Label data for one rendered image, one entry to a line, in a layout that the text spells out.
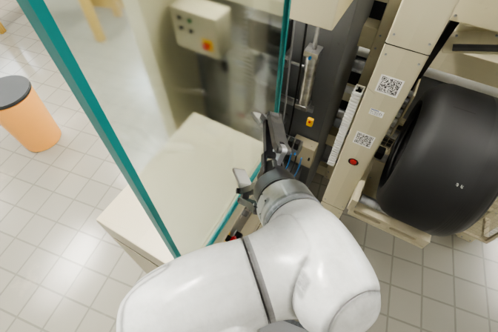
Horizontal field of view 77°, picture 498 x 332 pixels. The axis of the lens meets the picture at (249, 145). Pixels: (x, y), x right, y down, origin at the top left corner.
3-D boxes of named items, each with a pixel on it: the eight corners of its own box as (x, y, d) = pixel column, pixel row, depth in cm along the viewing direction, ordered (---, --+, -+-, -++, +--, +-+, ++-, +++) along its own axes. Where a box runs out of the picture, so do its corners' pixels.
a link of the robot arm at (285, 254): (327, 182, 42) (234, 214, 40) (406, 272, 29) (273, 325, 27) (332, 238, 47) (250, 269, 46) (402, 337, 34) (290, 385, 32)
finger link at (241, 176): (253, 186, 64) (252, 189, 65) (244, 169, 71) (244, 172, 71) (240, 184, 63) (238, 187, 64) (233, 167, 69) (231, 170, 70)
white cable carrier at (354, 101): (326, 164, 152) (352, 91, 114) (330, 156, 155) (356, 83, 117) (335, 167, 151) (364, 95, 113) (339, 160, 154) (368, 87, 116)
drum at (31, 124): (73, 128, 290) (40, 80, 244) (45, 160, 269) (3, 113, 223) (41, 118, 298) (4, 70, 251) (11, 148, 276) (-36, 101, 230)
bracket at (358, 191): (346, 208, 149) (351, 198, 141) (370, 150, 170) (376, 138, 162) (353, 212, 148) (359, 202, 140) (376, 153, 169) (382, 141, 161)
